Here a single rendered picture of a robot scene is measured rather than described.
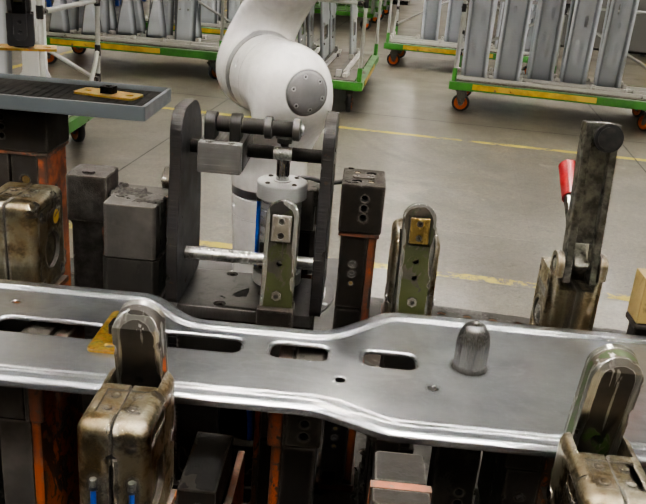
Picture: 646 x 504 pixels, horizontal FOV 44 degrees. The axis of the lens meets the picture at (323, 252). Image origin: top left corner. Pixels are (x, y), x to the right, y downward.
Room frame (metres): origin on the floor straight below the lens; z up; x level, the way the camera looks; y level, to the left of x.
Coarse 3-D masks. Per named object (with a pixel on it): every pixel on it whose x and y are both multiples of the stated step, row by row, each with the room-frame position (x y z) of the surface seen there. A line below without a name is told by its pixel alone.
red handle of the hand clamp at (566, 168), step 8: (568, 160) 0.93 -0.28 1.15; (560, 168) 0.93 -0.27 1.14; (568, 168) 0.92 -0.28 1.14; (560, 176) 0.92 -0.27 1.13; (568, 176) 0.91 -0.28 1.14; (560, 184) 0.92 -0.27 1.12; (568, 184) 0.90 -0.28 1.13; (568, 192) 0.89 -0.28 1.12; (568, 200) 0.89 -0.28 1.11; (568, 208) 0.88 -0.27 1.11; (576, 248) 0.83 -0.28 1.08; (584, 248) 0.83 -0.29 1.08; (576, 256) 0.82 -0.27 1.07; (584, 256) 0.82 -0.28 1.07; (576, 264) 0.81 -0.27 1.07; (584, 264) 0.81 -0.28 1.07; (576, 272) 0.81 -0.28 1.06; (584, 272) 0.81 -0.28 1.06
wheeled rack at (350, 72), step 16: (320, 0) 6.81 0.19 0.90; (336, 0) 6.80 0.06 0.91; (368, 0) 6.78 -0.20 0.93; (336, 48) 8.51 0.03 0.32; (336, 64) 7.66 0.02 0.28; (352, 64) 7.55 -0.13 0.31; (368, 64) 7.87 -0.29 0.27; (336, 80) 6.78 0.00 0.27; (352, 80) 6.81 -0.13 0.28; (352, 96) 6.84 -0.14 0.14
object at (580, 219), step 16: (592, 128) 0.83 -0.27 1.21; (608, 128) 0.80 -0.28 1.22; (592, 144) 0.84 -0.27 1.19; (608, 144) 0.80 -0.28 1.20; (576, 160) 0.84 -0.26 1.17; (592, 160) 0.84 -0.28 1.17; (608, 160) 0.83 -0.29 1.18; (576, 176) 0.83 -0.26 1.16; (592, 176) 0.83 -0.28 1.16; (608, 176) 0.82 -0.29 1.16; (576, 192) 0.82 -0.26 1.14; (592, 192) 0.83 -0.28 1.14; (608, 192) 0.82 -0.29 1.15; (576, 208) 0.82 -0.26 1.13; (592, 208) 0.83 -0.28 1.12; (576, 224) 0.82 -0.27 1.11; (592, 224) 0.82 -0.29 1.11; (576, 240) 0.82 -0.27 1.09; (592, 240) 0.82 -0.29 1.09; (592, 256) 0.81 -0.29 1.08; (592, 272) 0.81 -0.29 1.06
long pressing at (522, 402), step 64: (0, 320) 0.71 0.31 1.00; (64, 320) 0.71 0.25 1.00; (192, 320) 0.73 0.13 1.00; (384, 320) 0.77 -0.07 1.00; (448, 320) 0.78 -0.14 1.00; (0, 384) 0.60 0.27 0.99; (64, 384) 0.60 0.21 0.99; (192, 384) 0.61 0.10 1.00; (256, 384) 0.62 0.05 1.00; (320, 384) 0.63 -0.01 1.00; (384, 384) 0.64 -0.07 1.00; (448, 384) 0.65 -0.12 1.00; (512, 384) 0.66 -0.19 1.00; (576, 384) 0.67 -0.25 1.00; (512, 448) 0.56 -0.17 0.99; (640, 448) 0.57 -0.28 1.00
